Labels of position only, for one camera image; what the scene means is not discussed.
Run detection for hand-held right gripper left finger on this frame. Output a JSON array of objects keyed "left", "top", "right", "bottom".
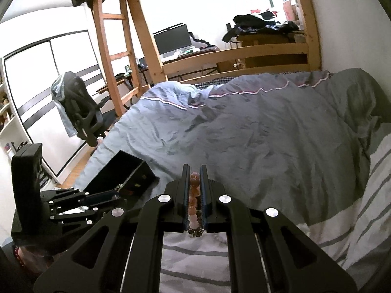
[{"left": 33, "top": 164, "right": 190, "bottom": 293}]

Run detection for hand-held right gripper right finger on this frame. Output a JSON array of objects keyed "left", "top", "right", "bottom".
[{"left": 200, "top": 164, "right": 358, "bottom": 293}]

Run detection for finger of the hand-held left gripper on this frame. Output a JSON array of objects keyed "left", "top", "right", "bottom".
[
  {"left": 41, "top": 188, "right": 126, "bottom": 206},
  {"left": 48, "top": 205, "right": 106, "bottom": 226}
]

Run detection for orange pink beaded bracelet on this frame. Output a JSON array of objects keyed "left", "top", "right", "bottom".
[{"left": 187, "top": 172, "right": 204, "bottom": 237}]

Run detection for black jewelry box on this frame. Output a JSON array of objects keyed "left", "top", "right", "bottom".
[{"left": 82, "top": 150, "right": 160, "bottom": 202}]

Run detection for person's left forearm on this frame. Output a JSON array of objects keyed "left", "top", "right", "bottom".
[{"left": 12, "top": 243, "right": 56, "bottom": 277}]

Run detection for white shelf unit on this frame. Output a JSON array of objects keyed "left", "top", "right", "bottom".
[{"left": 0, "top": 57, "right": 32, "bottom": 160}]

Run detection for blue grey duvet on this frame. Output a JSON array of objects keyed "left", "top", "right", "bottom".
[{"left": 73, "top": 70, "right": 372, "bottom": 227}]

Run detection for light blue garment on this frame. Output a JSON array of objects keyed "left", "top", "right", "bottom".
[{"left": 51, "top": 74, "right": 79, "bottom": 138}]

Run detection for white sliding door wardrobe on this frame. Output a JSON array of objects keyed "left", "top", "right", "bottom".
[{"left": 2, "top": 30, "right": 108, "bottom": 185}]

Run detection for black office chair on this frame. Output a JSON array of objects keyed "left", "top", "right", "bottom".
[{"left": 51, "top": 71, "right": 118, "bottom": 147}]

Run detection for checked bed sheet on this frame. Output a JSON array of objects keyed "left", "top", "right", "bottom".
[{"left": 194, "top": 70, "right": 307, "bottom": 88}]

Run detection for wooden ladder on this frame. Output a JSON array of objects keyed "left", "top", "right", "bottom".
[{"left": 91, "top": 0, "right": 141, "bottom": 119}]

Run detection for dark desk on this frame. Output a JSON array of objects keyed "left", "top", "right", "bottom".
[{"left": 96, "top": 45, "right": 221, "bottom": 96}]

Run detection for grey white striped blanket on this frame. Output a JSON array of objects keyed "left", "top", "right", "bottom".
[{"left": 159, "top": 68, "right": 391, "bottom": 293}]

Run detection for black computer monitor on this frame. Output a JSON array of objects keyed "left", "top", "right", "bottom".
[{"left": 153, "top": 23, "right": 192, "bottom": 56}]

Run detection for pile of dark clothes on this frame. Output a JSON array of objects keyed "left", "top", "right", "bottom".
[{"left": 222, "top": 11, "right": 300, "bottom": 42}]

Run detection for dark red bead bracelet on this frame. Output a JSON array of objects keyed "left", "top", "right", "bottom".
[{"left": 13, "top": 243, "right": 27, "bottom": 267}]

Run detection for wooden bunk bed frame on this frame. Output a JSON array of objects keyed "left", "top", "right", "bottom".
[{"left": 18, "top": 0, "right": 322, "bottom": 84}]

